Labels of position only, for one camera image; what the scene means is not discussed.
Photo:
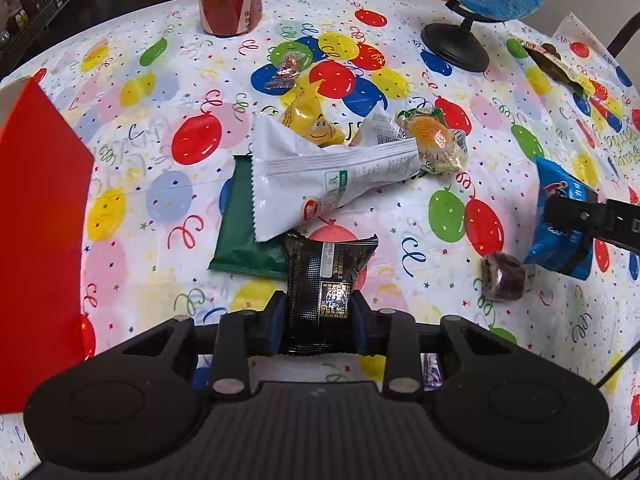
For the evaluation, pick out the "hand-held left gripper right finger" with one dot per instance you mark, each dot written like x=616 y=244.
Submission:
x=359 y=328

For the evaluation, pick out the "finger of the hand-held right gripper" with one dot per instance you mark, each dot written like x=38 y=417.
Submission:
x=570 y=215

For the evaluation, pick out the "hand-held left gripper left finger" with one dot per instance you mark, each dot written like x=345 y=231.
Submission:
x=274 y=326

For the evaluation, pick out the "blue snack packet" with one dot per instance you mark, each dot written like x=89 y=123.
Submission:
x=555 y=245

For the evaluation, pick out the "black snack packet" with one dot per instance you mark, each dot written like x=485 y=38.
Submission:
x=325 y=280

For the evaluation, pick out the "small purple packet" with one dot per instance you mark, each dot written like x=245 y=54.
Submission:
x=431 y=372

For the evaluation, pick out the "green snack packet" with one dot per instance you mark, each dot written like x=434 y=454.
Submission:
x=240 y=240

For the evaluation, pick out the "long white snack packet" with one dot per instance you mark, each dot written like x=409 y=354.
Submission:
x=300 y=175

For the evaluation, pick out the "small white printed packet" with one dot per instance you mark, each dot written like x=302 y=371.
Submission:
x=380 y=127

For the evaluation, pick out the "yellow snack packet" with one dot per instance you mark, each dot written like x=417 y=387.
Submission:
x=310 y=120

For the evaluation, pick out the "red cardboard box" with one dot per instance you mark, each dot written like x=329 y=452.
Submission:
x=35 y=235

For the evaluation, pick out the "brown cake in clear wrapper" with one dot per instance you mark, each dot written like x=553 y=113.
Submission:
x=505 y=276

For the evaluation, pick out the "brown snack packet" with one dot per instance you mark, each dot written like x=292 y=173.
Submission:
x=557 y=67

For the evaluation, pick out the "round cake in clear wrapper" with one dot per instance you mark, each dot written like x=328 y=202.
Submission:
x=432 y=140

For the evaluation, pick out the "black chair back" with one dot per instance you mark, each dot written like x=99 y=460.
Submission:
x=625 y=32

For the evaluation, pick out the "balloon print tablecloth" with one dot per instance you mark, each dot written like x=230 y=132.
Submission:
x=150 y=160

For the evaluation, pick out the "small clear-wrapped candy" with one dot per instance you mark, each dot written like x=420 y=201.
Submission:
x=286 y=67

